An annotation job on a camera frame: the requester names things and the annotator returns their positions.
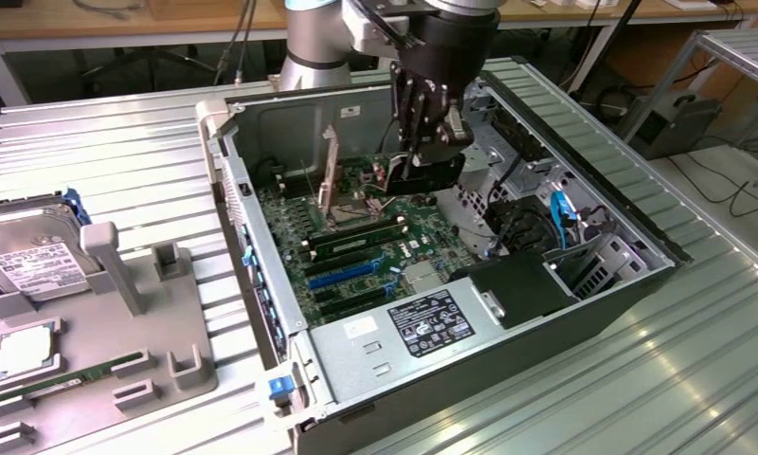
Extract black fitted RAM stick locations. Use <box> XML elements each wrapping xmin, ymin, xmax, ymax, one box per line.
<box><xmin>305</xmin><ymin>221</ymin><xmax>409</xmax><ymax>253</ymax></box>

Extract silver chipset heatsink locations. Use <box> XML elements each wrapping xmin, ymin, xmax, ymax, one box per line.
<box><xmin>401</xmin><ymin>263</ymin><xmax>445</xmax><ymax>291</ymax></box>

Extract blue expansion slot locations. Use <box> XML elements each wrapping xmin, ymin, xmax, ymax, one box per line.
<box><xmin>306</xmin><ymin>258</ymin><xmax>383</xmax><ymax>291</ymax></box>

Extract green loose RAM stick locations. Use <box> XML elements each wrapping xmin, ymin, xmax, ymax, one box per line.
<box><xmin>0</xmin><ymin>353</ymin><xmax>143</xmax><ymax>394</ymax></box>

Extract grey plastic parts rack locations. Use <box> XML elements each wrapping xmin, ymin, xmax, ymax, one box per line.
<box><xmin>0</xmin><ymin>221</ymin><xmax>222</xmax><ymax>455</ymax></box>

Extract graphics card with metal bracket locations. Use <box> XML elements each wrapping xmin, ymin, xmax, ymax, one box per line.
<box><xmin>318</xmin><ymin>122</ymin><xmax>469</xmax><ymax>212</ymax></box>

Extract CPU socket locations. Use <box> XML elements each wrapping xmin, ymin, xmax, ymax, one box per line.
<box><xmin>319</xmin><ymin>198</ymin><xmax>381</xmax><ymax>232</ymax></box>

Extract blue flat wire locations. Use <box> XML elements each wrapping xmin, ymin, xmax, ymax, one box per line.
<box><xmin>550</xmin><ymin>191</ymin><xmax>583</xmax><ymax>250</ymax></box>

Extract silver hard disk drive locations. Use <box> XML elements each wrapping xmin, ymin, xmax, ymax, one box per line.
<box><xmin>0</xmin><ymin>206</ymin><xmax>106</xmax><ymax>302</ymax></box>

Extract black box on floor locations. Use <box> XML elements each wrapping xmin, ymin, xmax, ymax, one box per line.
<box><xmin>629</xmin><ymin>92</ymin><xmax>722</xmax><ymax>160</ymax></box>

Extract thin metal locking lever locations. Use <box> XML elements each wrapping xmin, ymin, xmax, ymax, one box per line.
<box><xmin>297</xmin><ymin>158</ymin><xmax>317</xmax><ymax>196</ymax></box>

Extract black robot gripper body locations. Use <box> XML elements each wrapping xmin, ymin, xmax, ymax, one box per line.
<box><xmin>393</xmin><ymin>12</ymin><xmax>501</xmax><ymax>92</ymax></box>

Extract grey power supply unit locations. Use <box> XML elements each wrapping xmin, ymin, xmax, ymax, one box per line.
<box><xmin>306</xmin><ymin>277</ymin><xmax>513</xmax><ymax>405</ymax></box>

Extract silver CPU chip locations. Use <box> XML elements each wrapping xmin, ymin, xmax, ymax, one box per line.
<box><xmin>0</xmin><ymin>326</ymin><xmax>62</xmax><ymax>383</ymax></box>

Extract grey hanging cables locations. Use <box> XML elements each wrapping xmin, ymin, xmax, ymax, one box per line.
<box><xmin>217</xmin><ymin>0</ymin><xmax>258</xmax><ymax>86</ymax></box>

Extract perforated metal disk bay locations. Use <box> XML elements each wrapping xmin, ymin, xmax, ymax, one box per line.
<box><xmin>431</xmin><ymin>118</ymin><xmax>526</xmax><ymax>258</ymax></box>

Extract black plastic shroud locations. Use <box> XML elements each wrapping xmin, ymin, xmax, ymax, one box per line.
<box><xmin>447</xmin><ymin>249</ymin><xmax>582</xmax><ymax>331</ymax></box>

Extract green motherboard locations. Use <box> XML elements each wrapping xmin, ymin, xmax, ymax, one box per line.
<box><xmin>251</xmin><ymin>154</ymin><xmax>481</xmax><ymax>328</ymax></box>

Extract long wooden desk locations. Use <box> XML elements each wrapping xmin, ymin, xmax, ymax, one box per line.
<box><xmin>0</xmin><ymin>0</ymin><xmax>758</xmax><ymax>54</ymax></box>

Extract blue plastic disk caddy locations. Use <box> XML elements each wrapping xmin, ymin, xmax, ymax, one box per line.
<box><xmin>0</xmin><ymin>186</ymin><xmax>93</xmax><ymax>229</ymax></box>

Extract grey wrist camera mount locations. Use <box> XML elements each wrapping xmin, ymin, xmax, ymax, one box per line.
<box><xmin>339</xmin><ymin>0</ymin><xmax>427</xmax><ymax>59</ymax></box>

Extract open black PC case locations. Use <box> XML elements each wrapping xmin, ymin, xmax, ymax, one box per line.
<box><xmin>194</xmin><ymin>56</ymin><xmax>694</xmax><ymax>455</ymax></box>

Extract metal slat side table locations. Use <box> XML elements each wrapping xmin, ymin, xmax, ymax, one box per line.
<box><xmin>669</xmin><ymin>29</ymin><xmax>758</xmax><ymax>119</ymax></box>

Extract black expansion slot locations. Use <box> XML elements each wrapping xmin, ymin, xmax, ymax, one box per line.
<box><xmin>317</xmin><ymin>285</ymin><xmax>397</xmax><ymax>319</ymax></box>

